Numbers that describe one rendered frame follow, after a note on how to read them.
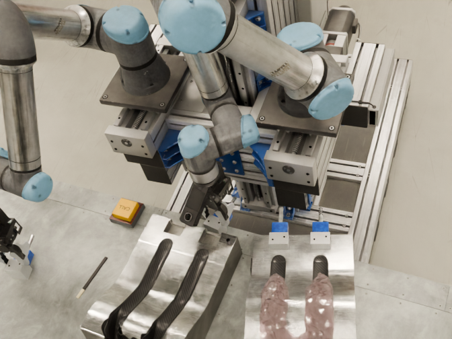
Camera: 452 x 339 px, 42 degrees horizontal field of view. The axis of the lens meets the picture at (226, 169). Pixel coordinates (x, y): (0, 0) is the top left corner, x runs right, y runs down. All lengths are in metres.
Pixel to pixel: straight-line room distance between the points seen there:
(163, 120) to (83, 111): 1.62
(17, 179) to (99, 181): 1.54
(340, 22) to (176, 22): 0.92
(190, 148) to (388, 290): 0.62
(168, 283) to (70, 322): 0.31
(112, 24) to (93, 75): 1.93
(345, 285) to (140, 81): 0.81
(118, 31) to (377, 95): 0.75
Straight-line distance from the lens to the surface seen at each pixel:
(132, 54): 1.68
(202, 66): 1.39
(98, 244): 1.79
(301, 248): 1.57
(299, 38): 1.47
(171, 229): 1.66
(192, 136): 1.39
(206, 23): 1.12
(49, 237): 1.87
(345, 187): 2.46
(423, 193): 2.71
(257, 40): 1.23
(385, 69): 1.84
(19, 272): 1.79
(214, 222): 1.65
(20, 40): 1.37
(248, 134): 1.41
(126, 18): 1.68
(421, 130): 2.94
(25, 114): 1.43
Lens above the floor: 2.21
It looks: 51 degrees down
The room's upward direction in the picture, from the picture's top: 16 degrees counter-clockwise
